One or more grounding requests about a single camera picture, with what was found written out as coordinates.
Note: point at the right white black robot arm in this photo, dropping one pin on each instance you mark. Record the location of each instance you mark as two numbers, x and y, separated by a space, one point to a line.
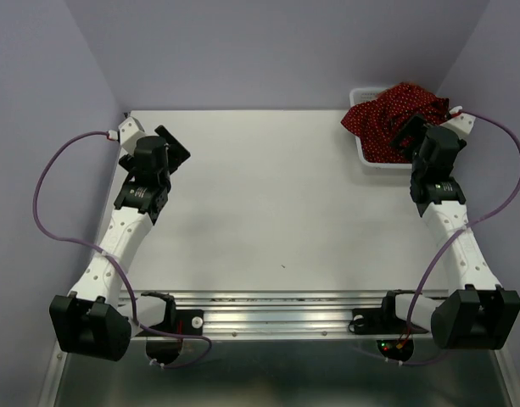
459 300

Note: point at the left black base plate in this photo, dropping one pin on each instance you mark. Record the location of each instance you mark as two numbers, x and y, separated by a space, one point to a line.
183 322

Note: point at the aluminium rail frame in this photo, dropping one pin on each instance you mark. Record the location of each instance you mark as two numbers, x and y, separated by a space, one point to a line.
283 349

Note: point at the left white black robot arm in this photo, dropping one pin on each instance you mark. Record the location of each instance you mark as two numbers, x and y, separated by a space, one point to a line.
88 320

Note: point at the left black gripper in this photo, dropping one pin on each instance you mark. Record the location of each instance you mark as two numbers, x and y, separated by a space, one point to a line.
176 154

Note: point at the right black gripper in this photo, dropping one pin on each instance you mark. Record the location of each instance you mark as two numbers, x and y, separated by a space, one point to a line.
417 128

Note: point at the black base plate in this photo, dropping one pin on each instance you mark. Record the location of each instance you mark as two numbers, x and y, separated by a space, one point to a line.
375 321
183 322

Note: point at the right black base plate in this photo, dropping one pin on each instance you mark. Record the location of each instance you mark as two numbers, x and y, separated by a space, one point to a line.
375 321

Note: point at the white plastic basket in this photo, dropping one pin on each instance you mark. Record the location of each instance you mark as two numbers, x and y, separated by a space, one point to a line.
367 120

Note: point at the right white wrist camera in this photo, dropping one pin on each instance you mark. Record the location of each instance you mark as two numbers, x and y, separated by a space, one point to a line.
459 122

